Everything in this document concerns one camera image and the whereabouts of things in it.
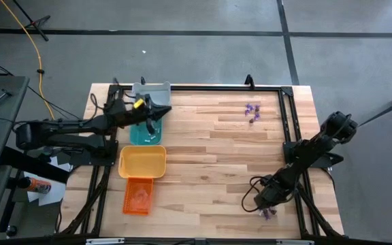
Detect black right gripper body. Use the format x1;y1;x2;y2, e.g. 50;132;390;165
253;183;285;210

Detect white paper sheets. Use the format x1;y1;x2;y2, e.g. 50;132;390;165
23;155;74;207

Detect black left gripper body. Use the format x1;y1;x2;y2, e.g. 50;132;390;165
125;96;157;135

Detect yellow plastic bin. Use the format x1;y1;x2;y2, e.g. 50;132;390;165
118;145;167;180

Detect orange slotted plastic basket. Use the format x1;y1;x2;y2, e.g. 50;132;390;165
122;177;154;216

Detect black aluminium rig frame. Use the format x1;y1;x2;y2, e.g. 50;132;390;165
0;73;392;245

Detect yellow cable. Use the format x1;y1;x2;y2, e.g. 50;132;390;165
0;0;56;120

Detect teal plastic bin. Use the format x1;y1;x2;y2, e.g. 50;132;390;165
129;117;163;146

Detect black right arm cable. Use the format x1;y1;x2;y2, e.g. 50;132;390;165
240;176;268;214

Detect orange spray can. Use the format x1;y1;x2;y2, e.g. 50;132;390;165
18;176;52;195

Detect white plastic bin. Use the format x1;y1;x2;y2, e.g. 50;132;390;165
131;81;172;106

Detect silver aluminium bar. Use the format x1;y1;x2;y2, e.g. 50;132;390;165
276;239;315;245
85;238;126;245

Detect black tripod stand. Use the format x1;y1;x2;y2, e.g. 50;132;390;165
12;0;52;42

